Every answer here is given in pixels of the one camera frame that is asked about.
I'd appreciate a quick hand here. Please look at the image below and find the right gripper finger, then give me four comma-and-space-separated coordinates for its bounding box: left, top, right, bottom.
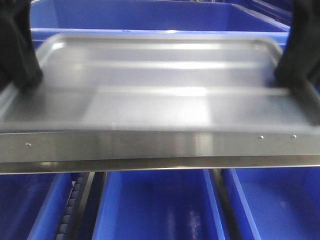
274, 0, 320, 126

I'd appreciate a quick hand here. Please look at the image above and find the blue box under tray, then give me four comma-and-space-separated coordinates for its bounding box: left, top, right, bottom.
30, 0, 290, 47

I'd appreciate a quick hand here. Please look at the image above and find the steel front crossbar lower shelf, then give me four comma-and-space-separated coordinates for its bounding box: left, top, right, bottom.
0, 130, 320, 174

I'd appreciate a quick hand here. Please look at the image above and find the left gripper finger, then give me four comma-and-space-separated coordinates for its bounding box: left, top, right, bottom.
0, 0, 43, 92

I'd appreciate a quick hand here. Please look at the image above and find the blue box lower centre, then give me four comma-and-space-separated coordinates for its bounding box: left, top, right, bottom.
92, 169, 226, 240

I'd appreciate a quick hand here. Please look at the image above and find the blue box lower left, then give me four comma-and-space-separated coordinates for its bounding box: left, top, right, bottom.
0, 173, 73, 240

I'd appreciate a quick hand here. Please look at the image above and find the lower black roller track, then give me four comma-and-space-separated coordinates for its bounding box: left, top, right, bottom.
55, 172, 95, 240

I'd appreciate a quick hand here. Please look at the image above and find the silver metal tray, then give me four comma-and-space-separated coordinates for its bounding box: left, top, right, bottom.
0, 33, 320, 135

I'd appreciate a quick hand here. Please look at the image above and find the blue box lower right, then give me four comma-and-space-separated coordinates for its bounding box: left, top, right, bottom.
221, 167, 320, 240

